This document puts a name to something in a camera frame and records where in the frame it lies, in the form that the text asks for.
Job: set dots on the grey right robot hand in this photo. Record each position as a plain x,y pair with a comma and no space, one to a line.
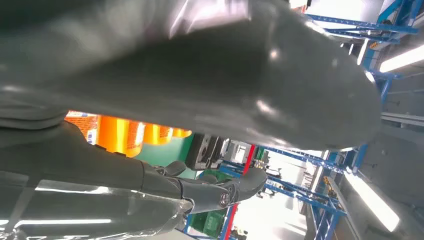
198,82

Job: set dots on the ceiling strip light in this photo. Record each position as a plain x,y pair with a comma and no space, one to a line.
374,203
404,58
362,53

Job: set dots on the red steel post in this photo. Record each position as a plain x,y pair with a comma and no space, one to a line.
249,159

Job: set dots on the clear plastic film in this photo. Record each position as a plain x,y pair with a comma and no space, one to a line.
82,212

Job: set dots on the blue steel rack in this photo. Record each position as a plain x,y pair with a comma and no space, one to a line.
331,215
361,24

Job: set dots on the green plastic crate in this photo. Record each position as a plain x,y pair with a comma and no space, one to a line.
208,223

